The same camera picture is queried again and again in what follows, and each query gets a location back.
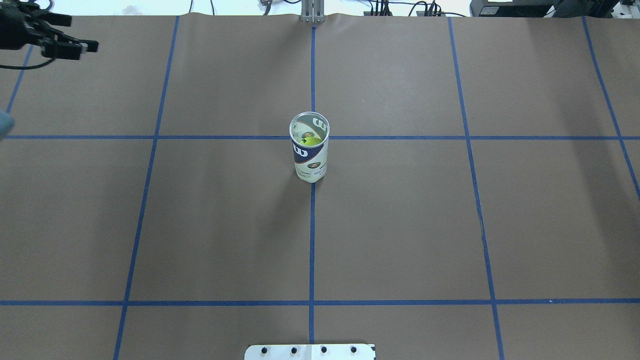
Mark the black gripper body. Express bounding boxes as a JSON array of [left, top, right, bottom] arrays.
[[0, 5, 46, 51]]

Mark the white blue tennis ball can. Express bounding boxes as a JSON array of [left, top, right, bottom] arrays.
[[288, 111, 330, 183]]

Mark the yellow tennis ball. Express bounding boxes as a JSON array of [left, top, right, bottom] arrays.
[[295, 133, 325, 150]]

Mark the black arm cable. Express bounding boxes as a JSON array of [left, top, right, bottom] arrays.
[[0, 45, 57, 71]]

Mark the aluminium frame post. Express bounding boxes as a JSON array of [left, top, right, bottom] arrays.
[[300, 0, 326, 26]]

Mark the white camera mast base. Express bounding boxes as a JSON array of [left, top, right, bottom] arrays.
[[244, 343, 377, 360]]

